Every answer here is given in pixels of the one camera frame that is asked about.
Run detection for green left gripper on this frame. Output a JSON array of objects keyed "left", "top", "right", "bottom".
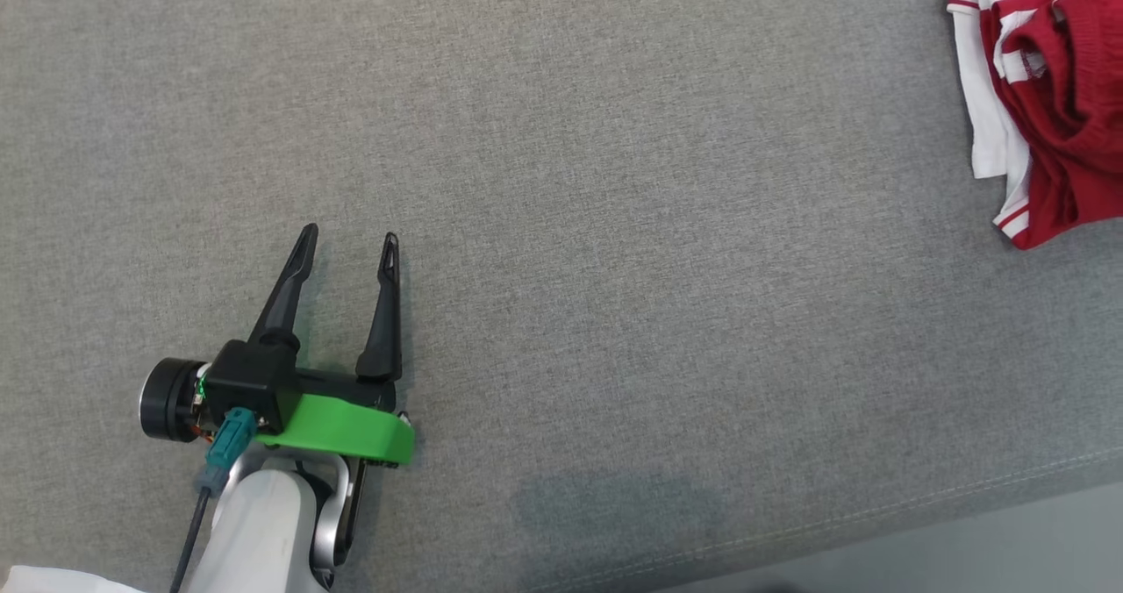
[{"left": 139, "top": 223, "right": 416, "bottom": 467}]

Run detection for red basketball jersey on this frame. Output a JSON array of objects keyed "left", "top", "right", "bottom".
[{"left": 946, "top": 0, "right": 1123, "bottom": 250}]

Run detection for red white-striped shorts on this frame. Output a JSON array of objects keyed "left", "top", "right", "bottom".
[{"left": 978, "top": 0, "right": 1123, "bottom": 225}]

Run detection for left camera cable teal plug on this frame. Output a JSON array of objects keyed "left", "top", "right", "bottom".
[{"left": 171, "top": 407, "right": 260, "bottom": 593}]

